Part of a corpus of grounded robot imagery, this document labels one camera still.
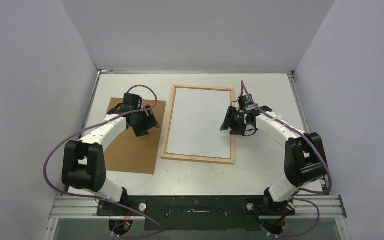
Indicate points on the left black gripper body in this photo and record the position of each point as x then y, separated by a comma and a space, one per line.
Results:
142, 123

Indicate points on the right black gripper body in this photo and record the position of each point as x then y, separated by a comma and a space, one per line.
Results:
233, 120

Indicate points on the wooden picture frame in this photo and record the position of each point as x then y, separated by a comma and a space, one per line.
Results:
178, 155

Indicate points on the brown cardboard backing board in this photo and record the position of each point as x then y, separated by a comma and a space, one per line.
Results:
131, 154

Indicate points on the colour photo print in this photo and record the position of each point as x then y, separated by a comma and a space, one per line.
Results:
202, 122

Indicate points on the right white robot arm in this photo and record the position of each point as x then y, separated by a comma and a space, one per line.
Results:
304, 159

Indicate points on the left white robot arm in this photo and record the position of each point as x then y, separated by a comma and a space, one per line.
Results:
84, 166

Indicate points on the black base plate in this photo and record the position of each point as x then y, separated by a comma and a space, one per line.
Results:
204, 222

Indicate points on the aluminium rail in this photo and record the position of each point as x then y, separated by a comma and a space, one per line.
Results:
305, 206

